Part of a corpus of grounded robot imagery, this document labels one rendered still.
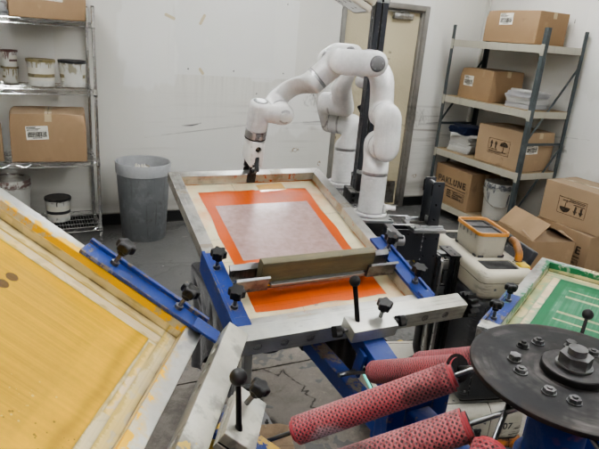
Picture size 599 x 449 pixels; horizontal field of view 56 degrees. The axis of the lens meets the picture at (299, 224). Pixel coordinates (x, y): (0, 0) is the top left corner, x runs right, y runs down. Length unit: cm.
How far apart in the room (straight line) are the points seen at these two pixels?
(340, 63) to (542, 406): 132
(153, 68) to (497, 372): 450
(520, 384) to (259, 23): 474
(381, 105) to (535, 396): 130
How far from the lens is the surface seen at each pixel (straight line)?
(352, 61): 190
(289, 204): 197
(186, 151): 526
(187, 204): 181
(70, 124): 458
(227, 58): 525
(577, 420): 85
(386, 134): 194
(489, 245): 252
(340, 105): 235
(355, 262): 163
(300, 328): 135
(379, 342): 138
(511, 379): 89
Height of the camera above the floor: 175
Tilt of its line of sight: 19 degrees down
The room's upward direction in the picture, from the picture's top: 5 degrees clockwise
